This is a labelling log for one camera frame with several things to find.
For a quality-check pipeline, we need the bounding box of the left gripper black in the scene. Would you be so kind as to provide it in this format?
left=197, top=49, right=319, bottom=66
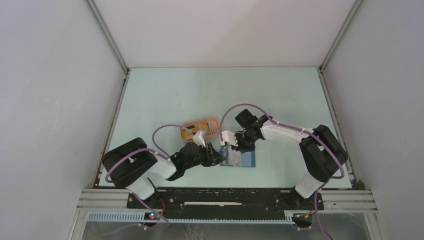
left=184, top=142, right=226, bottom=170

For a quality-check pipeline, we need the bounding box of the blue leather card holder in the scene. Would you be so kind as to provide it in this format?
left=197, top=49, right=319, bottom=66
left=219, top=146, right=256, bottom=168

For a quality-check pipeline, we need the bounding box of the yellow black credit card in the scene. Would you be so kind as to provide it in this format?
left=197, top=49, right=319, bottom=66
left=181, top=122, right=213, bottom=139

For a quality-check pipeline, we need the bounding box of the pink oval tray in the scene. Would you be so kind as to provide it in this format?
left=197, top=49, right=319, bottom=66
left=180, top=116, right=220, bottom=142

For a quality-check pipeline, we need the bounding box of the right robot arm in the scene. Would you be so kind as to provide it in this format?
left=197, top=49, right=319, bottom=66
left=234, top=109, right=349, bottom=209

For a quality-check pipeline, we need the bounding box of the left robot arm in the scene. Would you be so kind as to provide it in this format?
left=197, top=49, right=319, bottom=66
left=101, top=137, right=225, bottom=208

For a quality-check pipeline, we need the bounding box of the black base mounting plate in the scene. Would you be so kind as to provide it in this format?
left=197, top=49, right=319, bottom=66
left=146, top=187, right=324, bottom=221

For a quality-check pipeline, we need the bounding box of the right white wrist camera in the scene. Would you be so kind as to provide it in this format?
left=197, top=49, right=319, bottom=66
left=219, top=130, right=238, bottom=147

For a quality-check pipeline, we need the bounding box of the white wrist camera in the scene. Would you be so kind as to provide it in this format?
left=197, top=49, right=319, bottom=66
left=219, top=130, right=238, bottom=147
left=192, top=129, right=206, bottom=148

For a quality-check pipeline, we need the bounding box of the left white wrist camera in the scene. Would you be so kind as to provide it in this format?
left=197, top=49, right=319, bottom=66
left=192, top=129, right=206, bottom=148

